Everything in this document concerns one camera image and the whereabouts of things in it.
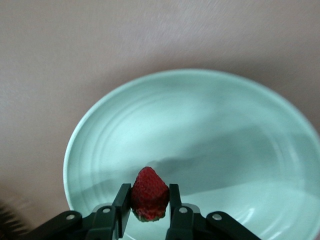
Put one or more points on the brown table cover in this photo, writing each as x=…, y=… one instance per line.
x=75, y=50

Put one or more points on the brown wicker basket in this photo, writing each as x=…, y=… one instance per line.
x=7, y=212

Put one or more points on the pale green round plate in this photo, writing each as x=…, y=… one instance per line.
x=200, y=125

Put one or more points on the red strawberry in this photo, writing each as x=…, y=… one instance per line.
x=150, y=192

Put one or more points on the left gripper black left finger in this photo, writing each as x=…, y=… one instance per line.
x=100, y=225

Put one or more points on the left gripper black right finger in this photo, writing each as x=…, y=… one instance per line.
x=185, y=225

